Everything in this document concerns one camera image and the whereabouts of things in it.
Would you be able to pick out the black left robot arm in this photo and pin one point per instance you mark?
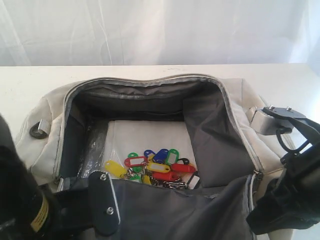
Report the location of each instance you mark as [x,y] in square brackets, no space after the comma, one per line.
[29,211]

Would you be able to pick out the white backdrop curtain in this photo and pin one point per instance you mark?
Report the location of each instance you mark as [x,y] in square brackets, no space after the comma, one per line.
[158,32]

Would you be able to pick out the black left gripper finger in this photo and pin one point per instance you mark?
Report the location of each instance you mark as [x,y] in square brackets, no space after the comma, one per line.
[103,203]

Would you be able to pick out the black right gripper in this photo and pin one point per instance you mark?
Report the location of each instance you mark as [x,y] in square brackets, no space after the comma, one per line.
[293,200]

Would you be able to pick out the beige fabric duffel bag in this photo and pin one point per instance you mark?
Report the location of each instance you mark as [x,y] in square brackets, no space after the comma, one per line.
[216,114]

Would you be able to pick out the red key tag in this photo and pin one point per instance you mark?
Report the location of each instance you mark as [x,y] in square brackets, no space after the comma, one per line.
[136,161]

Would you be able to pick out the yellow key tag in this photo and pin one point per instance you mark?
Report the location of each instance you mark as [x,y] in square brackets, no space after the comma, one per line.
[115,169]

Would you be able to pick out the blue key tag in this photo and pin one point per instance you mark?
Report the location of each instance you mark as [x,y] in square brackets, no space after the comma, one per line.
[161,156]

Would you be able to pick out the green key tag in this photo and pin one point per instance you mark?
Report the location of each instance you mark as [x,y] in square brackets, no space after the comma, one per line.
[172,157]

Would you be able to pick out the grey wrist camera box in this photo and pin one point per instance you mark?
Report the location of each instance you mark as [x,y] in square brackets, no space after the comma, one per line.
[267,120]

